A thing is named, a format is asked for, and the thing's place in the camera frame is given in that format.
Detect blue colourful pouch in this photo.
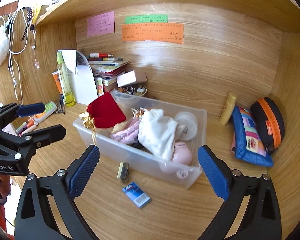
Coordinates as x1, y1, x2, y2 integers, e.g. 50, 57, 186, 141
231, 106, 274, 167

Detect green sticky note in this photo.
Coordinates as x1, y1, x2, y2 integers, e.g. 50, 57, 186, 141
125, 14, 168, 24

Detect black beaded strap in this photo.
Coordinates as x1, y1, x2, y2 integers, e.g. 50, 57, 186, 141
21, 6, 33, 42

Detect orange tube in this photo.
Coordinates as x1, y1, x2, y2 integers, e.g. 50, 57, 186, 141
52, 71, 63, 95

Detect yellow tube bottle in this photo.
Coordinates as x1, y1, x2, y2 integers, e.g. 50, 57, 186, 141
219, 92, 237, 126

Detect pink rope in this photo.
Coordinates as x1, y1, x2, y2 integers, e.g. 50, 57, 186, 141
110, 117, 141, 145

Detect orange sticky note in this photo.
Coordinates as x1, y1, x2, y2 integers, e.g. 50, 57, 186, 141
121, 22, 184, 44

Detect white small box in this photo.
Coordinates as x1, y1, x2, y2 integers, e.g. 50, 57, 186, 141
116, 70, 147, 87

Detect white fluffy duster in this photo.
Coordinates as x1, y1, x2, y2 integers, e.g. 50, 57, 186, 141
0, 25, 9, 66

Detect beige tape roll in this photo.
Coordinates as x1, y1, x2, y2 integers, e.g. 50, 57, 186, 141
174, 111, 198, 141

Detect white hanging cable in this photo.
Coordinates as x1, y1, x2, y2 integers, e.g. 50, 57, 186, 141
0, 8, 26, 103

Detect yellow spray bottle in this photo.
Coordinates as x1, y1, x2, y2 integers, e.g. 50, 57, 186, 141
57, 50, 75, 107

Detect pink round case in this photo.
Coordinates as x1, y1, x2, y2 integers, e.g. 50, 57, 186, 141
172, 141, 193, 165

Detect clear plastic bin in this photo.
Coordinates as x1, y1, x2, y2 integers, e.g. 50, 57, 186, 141
73, 90, 207, 189

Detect white orange glue bottle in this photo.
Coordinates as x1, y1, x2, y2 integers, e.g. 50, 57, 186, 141
16, 101, 57, 137

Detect small beige black stapler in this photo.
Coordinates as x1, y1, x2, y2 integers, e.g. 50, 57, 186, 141
117, 162, 129, 183

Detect red velvet pouch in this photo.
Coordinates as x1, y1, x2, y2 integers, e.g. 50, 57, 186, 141
79, 92, 127, 145

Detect red white marker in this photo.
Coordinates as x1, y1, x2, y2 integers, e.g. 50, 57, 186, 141
89, 53, 113, 58

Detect white paper file holder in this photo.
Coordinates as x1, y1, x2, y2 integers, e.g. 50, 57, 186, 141
61, 50, 98, 105

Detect gourd charm with tassel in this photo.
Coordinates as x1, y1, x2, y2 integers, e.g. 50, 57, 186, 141
131, 107, 148, 120

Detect bowl of trinkets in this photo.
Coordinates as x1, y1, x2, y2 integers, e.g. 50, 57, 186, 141
117, 85, 147, 96

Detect black orange zip case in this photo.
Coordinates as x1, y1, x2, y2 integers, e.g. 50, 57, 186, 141
250, 97, 285, 155

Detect white cloth pouch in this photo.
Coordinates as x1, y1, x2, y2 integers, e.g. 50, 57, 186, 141
138, 109, 183, 160

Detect stack of books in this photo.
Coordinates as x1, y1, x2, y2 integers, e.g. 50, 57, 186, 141
88, 60, 130, 96

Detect pink sticky note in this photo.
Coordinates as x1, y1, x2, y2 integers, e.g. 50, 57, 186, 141
87, 11, 115, 37

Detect left hand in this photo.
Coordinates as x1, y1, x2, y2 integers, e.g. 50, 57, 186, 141
0, 174, 11, 198

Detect blue staples box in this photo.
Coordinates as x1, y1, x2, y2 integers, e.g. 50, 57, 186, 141
122, 182, 151, 209

